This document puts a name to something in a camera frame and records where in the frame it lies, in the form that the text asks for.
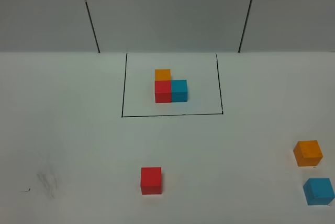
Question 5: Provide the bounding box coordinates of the blue template cube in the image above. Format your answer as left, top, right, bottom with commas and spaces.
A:
171, 80, 188, 103

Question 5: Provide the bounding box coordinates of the red template cube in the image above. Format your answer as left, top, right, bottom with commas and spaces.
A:
154, 80, 172, 103

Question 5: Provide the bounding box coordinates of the orange template cube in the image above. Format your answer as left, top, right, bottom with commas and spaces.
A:
155, 69, 171, 81

